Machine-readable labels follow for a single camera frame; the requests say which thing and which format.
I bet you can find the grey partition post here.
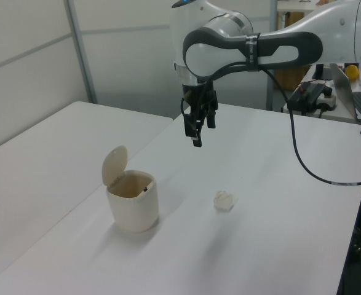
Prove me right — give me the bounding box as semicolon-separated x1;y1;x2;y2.
65;0;99;104
265;0;280;111

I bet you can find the silver laptop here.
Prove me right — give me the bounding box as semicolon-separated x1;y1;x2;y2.
328;63;361;121

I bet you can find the small white lidded bin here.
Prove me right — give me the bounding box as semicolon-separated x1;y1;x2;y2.
101;144;160;234

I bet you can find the black cable strap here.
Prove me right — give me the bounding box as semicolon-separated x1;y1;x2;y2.
244;33;261;73

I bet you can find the white paper trash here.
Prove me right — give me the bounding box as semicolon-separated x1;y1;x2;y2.
213;189;240;213

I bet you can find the brown cardboard box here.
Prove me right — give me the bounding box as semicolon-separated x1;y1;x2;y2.
273;11;311;92

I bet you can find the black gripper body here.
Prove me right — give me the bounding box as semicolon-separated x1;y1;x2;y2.
180;82;219;118

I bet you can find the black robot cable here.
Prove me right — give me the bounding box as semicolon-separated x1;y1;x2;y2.
180;60;361;187

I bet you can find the yellow ball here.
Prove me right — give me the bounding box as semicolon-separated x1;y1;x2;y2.
344;63;360;82

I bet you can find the white plug adapter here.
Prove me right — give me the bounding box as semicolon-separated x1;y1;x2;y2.
316;88;338;112

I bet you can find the black power supply box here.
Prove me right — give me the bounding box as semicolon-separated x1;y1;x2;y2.
287;81;333;116

